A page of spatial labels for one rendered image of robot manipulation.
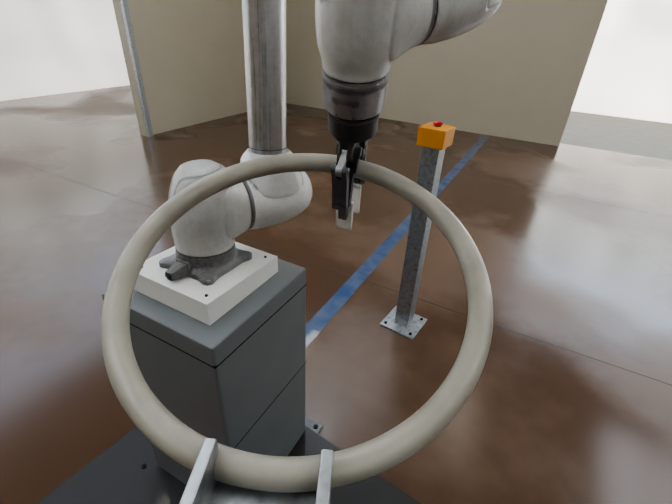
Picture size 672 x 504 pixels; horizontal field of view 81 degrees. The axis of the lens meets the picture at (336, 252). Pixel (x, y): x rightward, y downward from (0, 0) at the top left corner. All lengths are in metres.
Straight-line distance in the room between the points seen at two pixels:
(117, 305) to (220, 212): 0.52
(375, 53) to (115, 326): 0.44
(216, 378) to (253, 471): 0.62
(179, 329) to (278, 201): 0.40
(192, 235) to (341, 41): 0.65
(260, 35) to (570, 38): 5.71
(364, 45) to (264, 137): 0.59
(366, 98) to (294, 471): 0.44
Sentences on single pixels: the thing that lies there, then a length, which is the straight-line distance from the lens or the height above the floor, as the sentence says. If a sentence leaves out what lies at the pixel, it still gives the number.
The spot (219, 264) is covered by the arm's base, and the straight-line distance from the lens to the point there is 1.06.
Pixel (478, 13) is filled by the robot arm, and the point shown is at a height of 1.47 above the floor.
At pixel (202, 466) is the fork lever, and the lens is 0.41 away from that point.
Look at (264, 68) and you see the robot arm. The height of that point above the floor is 1.34.
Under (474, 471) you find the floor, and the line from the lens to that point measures 1.78.
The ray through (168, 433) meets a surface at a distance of 0.45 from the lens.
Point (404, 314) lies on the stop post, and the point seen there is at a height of 0.09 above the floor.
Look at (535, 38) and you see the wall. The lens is 6.52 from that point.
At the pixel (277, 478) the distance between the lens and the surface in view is 0.42.
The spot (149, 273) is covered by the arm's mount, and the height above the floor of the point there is 0.87.
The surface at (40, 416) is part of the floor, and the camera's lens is 2.12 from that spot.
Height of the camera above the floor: 1.45
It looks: 31 degrees down
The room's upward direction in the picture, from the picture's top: 3 degrees clockwise
